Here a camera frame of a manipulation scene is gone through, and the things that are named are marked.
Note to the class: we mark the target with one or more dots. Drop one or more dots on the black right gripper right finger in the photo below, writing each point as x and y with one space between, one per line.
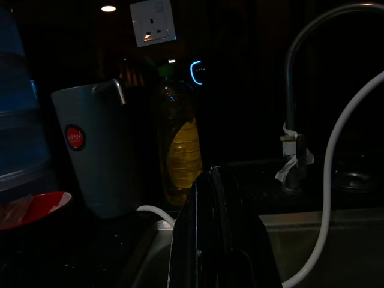
240 240

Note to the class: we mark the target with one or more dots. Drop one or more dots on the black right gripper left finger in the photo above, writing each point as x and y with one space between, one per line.
192 240

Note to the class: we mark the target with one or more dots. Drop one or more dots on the red bowl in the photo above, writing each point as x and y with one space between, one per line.
36 210

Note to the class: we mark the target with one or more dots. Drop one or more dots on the chrome kitchen faucet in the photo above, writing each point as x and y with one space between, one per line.
289 90

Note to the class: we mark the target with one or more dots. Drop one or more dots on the yellow dish soap bottle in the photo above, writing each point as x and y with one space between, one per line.
183 156

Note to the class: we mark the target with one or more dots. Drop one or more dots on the white wrapped tape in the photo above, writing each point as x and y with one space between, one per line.
289 147

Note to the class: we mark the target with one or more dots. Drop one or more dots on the stainless steel sink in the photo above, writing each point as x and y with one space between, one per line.
354 252

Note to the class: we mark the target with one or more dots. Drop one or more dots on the grey water purifier red sticker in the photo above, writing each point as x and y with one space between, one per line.
102 168

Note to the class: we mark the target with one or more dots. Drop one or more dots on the white wall socket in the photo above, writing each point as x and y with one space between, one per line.
153 24

